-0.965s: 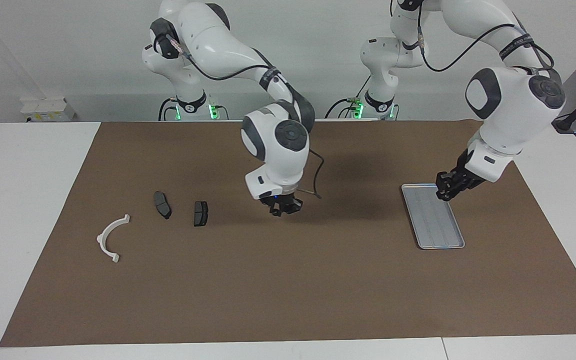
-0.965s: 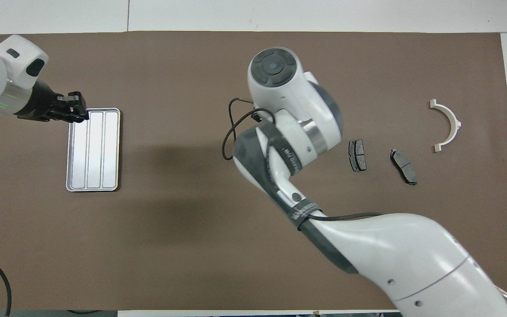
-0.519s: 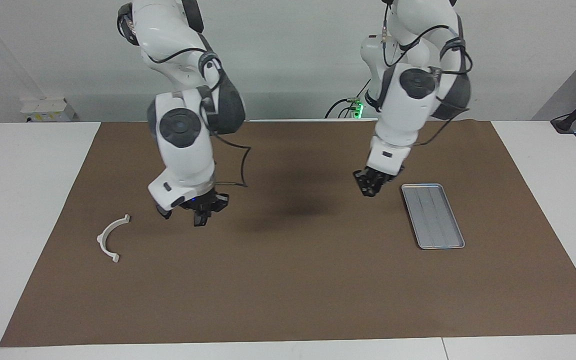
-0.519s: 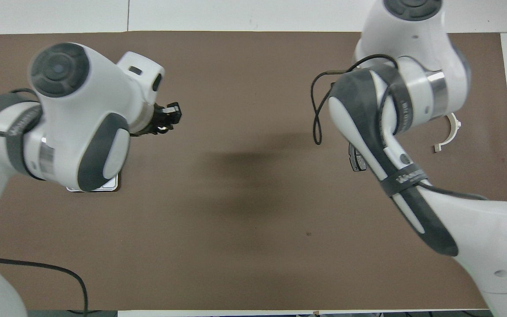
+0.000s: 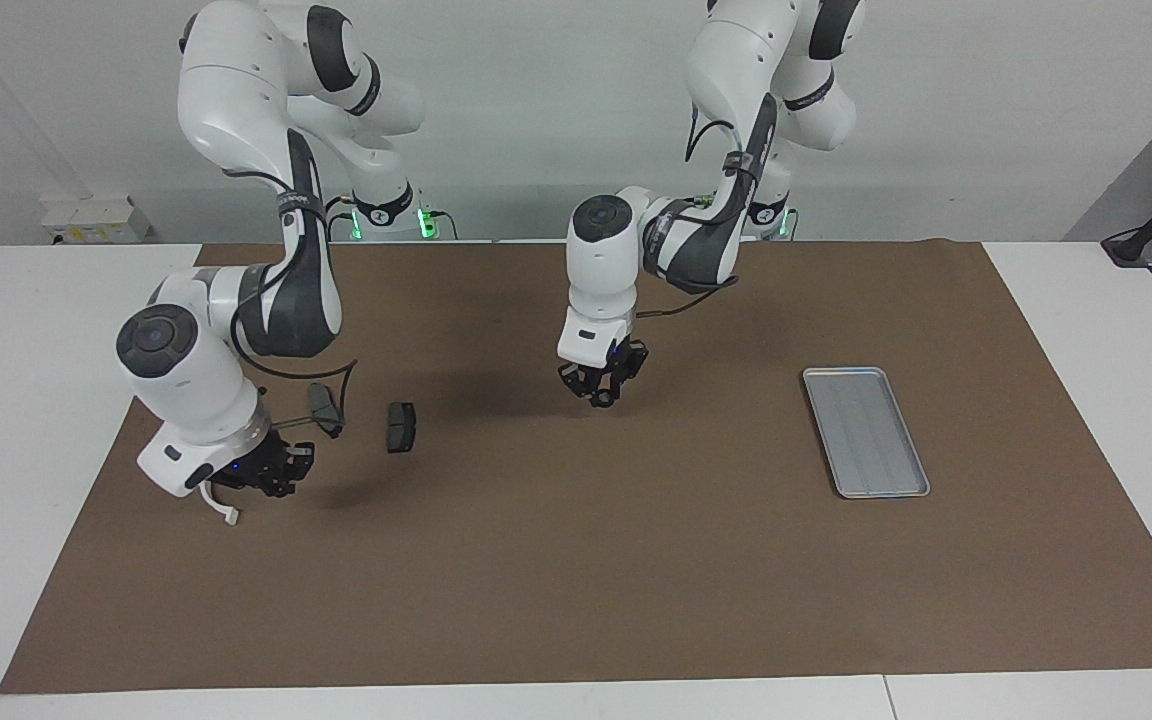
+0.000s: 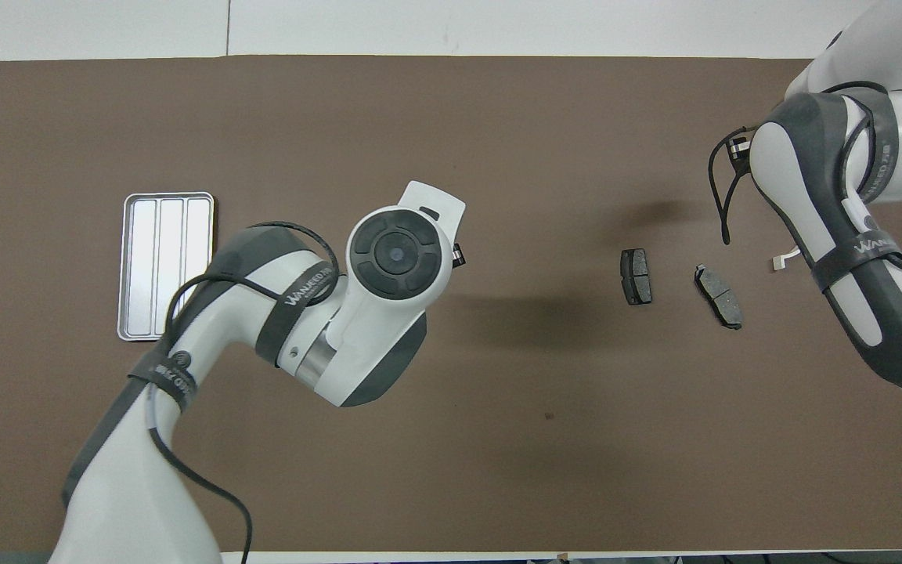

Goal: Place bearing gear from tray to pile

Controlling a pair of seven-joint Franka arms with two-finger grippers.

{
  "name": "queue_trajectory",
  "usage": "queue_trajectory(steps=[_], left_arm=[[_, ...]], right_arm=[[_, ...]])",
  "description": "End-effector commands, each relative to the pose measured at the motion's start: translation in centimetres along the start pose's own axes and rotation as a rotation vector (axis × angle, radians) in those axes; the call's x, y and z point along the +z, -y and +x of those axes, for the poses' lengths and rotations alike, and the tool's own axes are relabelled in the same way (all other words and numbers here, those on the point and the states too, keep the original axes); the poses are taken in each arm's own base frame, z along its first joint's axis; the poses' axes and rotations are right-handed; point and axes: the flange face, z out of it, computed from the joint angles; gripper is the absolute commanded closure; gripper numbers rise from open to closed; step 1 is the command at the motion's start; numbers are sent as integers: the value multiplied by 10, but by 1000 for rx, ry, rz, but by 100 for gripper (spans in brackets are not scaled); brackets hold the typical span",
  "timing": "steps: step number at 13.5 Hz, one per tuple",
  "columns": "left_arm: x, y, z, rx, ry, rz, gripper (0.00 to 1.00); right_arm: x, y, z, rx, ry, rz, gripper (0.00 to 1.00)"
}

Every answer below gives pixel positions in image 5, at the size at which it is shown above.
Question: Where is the brown table mat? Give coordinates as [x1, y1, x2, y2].
[0, 240, 1152, 694]

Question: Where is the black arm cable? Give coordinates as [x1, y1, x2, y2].
[636, 95, 772, 319]
[226, 170, 358, 441]

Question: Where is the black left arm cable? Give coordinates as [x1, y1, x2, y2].
[636, 95, 772, 319]

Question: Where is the white wall socket box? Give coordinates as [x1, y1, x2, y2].
[41, 195, 155, 244]

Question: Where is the silver metal tray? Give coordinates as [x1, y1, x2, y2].
[802, 367, 931, 499]

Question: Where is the white wall conduit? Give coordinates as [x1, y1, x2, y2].
[0, 0, 93, 199]

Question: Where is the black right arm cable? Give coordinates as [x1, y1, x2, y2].
[226, 170, 358, 441]

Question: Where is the elongated dark grey brake pad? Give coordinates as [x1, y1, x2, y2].
[308, 383, 344, 439]

